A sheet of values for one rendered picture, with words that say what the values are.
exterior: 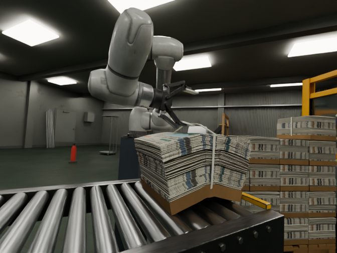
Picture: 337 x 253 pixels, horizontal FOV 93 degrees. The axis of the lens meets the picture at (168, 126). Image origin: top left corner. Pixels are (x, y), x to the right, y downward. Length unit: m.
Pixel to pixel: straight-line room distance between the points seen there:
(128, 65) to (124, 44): 0.05
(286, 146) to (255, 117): 7.26
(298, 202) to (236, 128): 7.21
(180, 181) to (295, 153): 1.43
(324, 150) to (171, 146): 1.74
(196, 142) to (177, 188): 0.16
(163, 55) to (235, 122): 8.09
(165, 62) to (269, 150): 1.16
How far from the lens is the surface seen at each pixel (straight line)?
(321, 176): 2.07
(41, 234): 0.54
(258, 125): 8.97
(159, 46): 1.03
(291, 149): 1.81
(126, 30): 0.48
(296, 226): 1.99
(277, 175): 1.75
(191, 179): 0.56
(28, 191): 0.85
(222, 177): 0.66
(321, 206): 2.13
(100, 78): 0.55
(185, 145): 0.52
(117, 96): 0.55
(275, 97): 9.24
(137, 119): 1.36
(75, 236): 0.50
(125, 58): 0.49
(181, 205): 0.56
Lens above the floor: 1.05
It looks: 3 degrees up
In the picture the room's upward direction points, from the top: 3 degrees clockwise
